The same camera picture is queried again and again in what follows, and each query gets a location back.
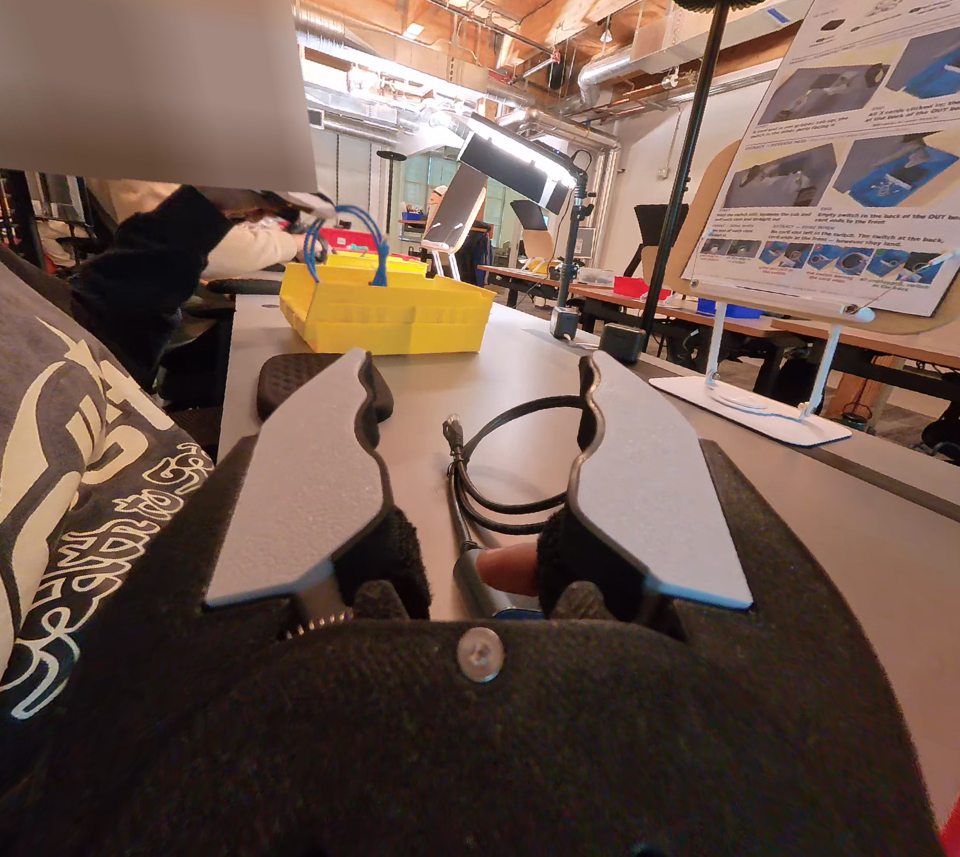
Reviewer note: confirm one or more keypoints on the small red bin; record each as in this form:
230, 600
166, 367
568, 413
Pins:
630, 287

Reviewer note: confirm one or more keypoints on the long wooden desk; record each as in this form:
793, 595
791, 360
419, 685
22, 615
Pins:
757, 328

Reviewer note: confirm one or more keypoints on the blue plastic bin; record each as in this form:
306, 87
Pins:
726, 308

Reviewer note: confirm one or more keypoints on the beige rounded board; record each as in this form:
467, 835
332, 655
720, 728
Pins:
457, 204

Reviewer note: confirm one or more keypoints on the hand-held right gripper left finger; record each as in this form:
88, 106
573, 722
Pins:
307, 474

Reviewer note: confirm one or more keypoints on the yellow plastic bin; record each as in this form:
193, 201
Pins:
390, 324

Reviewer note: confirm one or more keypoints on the person's dark printed shirt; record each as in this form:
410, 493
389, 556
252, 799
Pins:
75, 384

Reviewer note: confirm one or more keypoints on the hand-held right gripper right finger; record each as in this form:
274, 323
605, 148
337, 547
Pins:
652, 497

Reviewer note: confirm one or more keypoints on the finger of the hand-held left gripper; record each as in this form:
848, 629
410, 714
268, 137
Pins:
315, 203

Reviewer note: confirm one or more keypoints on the instruction poster board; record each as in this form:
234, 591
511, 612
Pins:
825, 122

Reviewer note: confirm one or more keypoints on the light panel on stand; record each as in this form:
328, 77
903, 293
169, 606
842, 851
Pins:
510, 167

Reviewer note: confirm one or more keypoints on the black cylindrical port adapter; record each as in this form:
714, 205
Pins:
480, 591

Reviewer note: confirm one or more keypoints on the silver air duct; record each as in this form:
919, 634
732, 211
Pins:
600, 77

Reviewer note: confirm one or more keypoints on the person's left forearm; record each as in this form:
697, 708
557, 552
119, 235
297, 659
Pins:
150, 257

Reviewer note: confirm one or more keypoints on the black wrist rest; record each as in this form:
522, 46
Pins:
240, 285
281, 384

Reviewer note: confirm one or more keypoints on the person's right hand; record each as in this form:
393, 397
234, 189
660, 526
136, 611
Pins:
510, 568

